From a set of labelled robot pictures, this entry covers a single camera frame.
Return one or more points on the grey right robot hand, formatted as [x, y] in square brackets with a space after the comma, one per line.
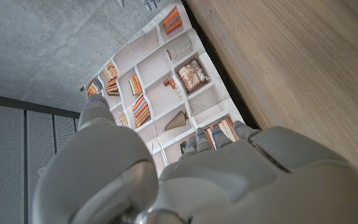
[149, 3]

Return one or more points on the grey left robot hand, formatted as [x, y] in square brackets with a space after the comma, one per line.
[228, 186]

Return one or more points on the printed bookshelf backdrop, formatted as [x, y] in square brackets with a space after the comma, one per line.
[163, 96]

